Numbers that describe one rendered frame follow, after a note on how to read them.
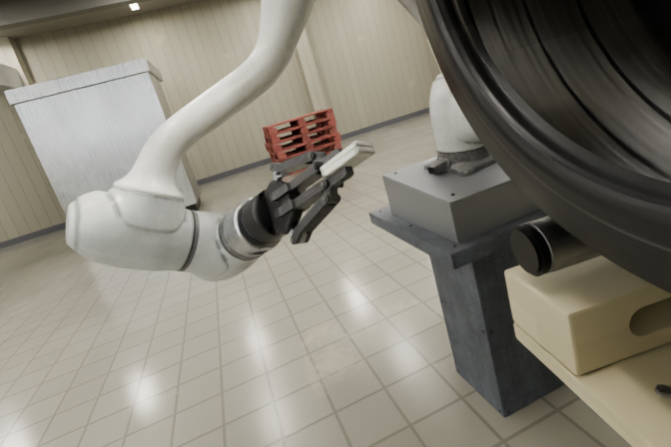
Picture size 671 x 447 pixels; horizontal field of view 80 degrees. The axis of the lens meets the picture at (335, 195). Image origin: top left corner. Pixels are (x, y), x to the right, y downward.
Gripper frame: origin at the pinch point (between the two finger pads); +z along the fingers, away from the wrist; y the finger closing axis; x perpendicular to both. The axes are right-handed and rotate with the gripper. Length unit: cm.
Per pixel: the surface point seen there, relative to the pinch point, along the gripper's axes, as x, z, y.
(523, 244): 1.3, 16.0, 16.5
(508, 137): 7.1, 20.5, 9.3
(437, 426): -74, -62, 59
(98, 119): -115, -474, -318
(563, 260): 0.6, 18.0, 18.6
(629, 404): 1.3, 18.0, 29.2
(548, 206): 6.4, 20.6, 14.7
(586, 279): -2.7, 18.0, 20.7
